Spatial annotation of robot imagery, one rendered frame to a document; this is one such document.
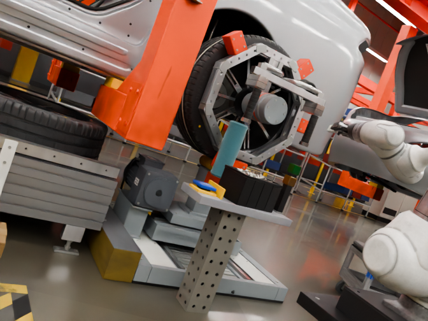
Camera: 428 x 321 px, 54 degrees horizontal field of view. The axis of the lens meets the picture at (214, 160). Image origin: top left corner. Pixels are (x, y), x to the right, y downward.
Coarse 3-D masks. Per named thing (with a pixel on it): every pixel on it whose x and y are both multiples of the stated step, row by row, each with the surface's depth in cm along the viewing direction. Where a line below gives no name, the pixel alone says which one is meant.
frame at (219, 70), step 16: (256, 48) 192; (224, 64) 187; (288, 64) 202; (208, 80) 192; (208, 96) 187; (208, 112) 189; (208, 128) 196; (288, 128) 217; (272, 144) 215; (288, 144) 214; (256, 160) 207
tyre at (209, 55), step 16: (208, 48) 198; (224, 48) 194; (272, 48) 205; (208, 64) 193; (192, 80) 192; (192, 96) 193; (192, 112) 195; (192, 128) 197; (192, 144) 212; (208, 144) 203; (240, 160) 213
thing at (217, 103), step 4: (224, 76) 240; (224, 80) 241; (224, 84) 242; (228, 84) 243; (220, 88) 236; (224, 88) 237; (228, 88) 243; (220, 92) 237; (224, 92) 237; (228, 92) 244; (220, 100) 238; (224, 100) 239; (228, 100) 245; (216, 104) 237; (220, 104) 239; (224, 104) 245; (228, 104) 246; (212, 108) 242; (216, 108) 243; (220, 108) 244; (224, 108) 245; (216, 112) 244
